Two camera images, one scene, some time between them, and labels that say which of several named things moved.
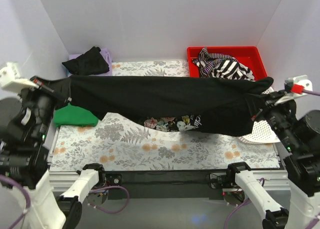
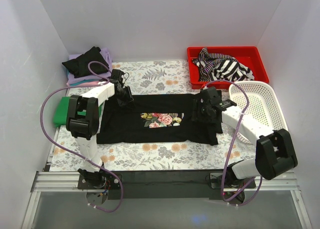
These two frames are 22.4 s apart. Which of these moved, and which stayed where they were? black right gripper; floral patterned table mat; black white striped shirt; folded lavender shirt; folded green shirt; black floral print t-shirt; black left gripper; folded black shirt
Moved: black left gripper; black floral print t-shirt; black right gripper
Stayed: folded green shirt; folded black shirt; black white striped shirt; folded lavender shirt; floral patterned table mat
